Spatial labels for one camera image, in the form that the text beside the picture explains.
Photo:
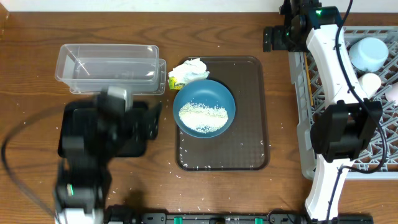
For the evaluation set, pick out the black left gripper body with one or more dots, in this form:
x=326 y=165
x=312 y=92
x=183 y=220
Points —
x=112 y=134

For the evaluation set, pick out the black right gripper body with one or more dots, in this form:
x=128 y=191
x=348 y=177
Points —
x=283 y=40

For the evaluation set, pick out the dark blue plate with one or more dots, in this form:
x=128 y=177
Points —
x=207 y=93

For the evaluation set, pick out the light blue bowl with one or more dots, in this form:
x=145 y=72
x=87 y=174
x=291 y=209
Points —
x=368 y=54

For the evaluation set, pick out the white plastic cup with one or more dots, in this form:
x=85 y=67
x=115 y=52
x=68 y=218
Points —
x=370 y=83

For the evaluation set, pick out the pink plastic cup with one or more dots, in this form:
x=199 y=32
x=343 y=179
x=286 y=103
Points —
x=392 y=94

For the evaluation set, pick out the orange chopstick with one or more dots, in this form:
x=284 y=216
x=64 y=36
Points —
x=308 y=78

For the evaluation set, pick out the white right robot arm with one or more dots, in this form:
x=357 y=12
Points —
x=350 y=118

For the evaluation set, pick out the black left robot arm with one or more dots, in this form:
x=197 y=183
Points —
x=93 y=133

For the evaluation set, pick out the grey dishwasher rack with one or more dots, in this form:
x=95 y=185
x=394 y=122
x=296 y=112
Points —
x=307 y=113

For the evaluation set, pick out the black plastic tray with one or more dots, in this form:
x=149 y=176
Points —
x=136 y=146

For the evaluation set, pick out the yellow green snack wrapper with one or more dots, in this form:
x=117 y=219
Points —
x=174 y=84

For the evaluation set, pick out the pile of white rice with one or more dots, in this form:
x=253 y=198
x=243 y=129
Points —
x=202 y=118

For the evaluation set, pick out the crumpled white paper napkin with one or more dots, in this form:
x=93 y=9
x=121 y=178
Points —
x=190 y=70

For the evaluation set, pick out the clear plastic bin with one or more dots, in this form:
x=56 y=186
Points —
x=89 y=68

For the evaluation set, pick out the brown serving tray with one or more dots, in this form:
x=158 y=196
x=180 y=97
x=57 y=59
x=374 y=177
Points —
x=244 y=145

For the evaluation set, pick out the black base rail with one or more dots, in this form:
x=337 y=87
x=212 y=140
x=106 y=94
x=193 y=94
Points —
x=236 y=218

